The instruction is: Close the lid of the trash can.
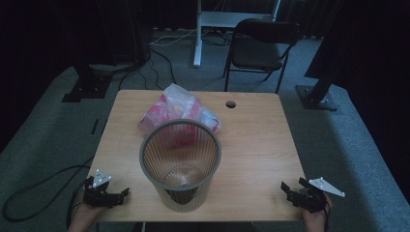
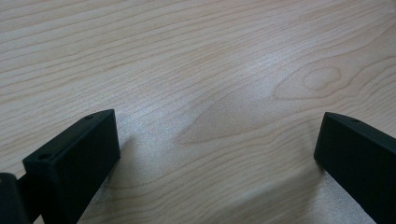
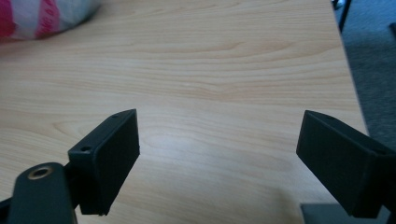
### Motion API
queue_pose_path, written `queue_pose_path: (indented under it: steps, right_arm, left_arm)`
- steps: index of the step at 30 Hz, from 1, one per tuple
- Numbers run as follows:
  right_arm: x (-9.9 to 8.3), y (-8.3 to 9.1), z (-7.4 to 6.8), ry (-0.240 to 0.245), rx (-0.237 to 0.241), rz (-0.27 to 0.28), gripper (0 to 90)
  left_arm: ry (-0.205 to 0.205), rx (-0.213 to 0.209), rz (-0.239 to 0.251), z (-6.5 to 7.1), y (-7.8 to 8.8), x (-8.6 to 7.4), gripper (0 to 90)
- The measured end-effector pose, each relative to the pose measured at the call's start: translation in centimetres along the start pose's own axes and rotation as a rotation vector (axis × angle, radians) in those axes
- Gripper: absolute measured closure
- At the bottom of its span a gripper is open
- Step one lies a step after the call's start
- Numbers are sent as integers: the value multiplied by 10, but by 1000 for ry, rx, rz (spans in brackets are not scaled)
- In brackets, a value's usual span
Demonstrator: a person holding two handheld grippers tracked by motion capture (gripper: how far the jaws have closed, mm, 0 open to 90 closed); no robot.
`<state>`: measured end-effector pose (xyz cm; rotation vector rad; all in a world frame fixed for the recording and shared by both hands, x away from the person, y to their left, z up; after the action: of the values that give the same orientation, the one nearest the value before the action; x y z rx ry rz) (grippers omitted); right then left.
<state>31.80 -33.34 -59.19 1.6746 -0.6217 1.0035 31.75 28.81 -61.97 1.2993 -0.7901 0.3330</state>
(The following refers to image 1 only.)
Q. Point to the black stand with square base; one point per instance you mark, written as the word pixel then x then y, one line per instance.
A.
pixel 88 87

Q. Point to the clear ribbed trash can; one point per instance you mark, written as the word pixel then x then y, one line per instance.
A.
pixel 180 161

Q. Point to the black folding chair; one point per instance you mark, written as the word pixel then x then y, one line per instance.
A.
pixel 257 53

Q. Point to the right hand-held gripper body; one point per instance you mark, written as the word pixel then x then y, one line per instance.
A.
pixel 311 198

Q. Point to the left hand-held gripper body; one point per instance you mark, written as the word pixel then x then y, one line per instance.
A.
pixel 98 195

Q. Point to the white pink plastic garbage bag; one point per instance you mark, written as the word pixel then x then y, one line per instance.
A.
pixel 175 104

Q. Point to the white desk frame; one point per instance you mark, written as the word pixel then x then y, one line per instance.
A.
pixel 209 19

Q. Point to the person's right hand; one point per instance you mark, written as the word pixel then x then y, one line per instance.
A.
pixel 314 220

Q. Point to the black floor strip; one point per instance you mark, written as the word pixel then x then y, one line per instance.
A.
pixel 94 126

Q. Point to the dark stand with bolted base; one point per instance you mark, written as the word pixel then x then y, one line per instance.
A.
pixel 319 93

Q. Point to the person's left hand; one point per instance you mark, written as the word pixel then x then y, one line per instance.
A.
pixel 82 217

